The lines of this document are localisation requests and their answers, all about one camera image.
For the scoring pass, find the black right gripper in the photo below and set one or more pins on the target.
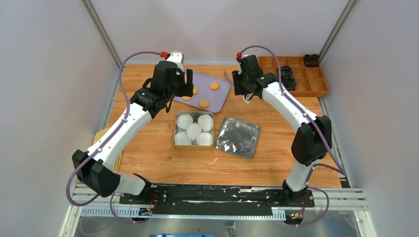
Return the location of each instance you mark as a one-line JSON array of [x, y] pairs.
[[237, 75]]

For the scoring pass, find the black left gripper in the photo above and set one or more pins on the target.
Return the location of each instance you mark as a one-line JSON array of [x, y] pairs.
[[186, 89]]

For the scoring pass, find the metal tongs grey handle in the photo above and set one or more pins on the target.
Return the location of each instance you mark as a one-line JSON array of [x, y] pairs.
[[226, 77]]

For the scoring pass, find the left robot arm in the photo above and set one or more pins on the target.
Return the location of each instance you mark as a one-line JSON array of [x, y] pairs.
[[94, 167]]

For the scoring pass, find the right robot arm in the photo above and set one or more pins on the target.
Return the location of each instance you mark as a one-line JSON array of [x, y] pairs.
[[312, 133]]

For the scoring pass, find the rolled green blue tie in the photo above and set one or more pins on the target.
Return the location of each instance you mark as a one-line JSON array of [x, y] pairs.
[[286, 72]]

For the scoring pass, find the lavender plastic tray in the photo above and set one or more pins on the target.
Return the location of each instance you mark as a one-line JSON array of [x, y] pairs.
[[216, 98]]

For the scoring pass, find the rolled dark tie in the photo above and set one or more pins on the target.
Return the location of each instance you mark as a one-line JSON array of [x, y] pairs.
[[289, 83]]

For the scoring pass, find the white paper cup top-left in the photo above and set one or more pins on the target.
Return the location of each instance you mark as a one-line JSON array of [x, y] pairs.
[[183, 121]]

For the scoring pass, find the white paper cup top-right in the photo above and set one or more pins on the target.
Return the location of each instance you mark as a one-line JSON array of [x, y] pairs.
[[205, 122]]

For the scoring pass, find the white paper cup centre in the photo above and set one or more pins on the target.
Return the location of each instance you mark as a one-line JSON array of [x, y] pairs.
[[193, 130]]

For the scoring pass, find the gold cookie tin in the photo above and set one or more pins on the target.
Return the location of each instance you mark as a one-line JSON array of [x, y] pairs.
[[194, 146]]

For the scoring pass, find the silver tin lid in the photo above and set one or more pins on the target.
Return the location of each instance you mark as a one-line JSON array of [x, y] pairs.
[[238, 138]]

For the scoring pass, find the white paper cup bottom-left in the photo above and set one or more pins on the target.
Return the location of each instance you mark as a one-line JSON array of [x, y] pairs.
[[181, 139]]

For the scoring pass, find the wooden compartment tray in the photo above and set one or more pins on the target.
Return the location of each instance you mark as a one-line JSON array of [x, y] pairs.
[[310, 80]]

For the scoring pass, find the rolled dark tie corner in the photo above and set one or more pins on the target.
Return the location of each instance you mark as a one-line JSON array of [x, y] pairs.
[[311, 60]]

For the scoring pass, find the white paper cup bottom-right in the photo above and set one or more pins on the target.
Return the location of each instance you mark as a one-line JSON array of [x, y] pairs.
[[204, 139]]

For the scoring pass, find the aluminium frame rail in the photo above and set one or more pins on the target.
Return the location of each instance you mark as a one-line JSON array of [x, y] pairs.
[[88, 4]]

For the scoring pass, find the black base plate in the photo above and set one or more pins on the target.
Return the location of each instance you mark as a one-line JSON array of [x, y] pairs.
[[210, 200]]

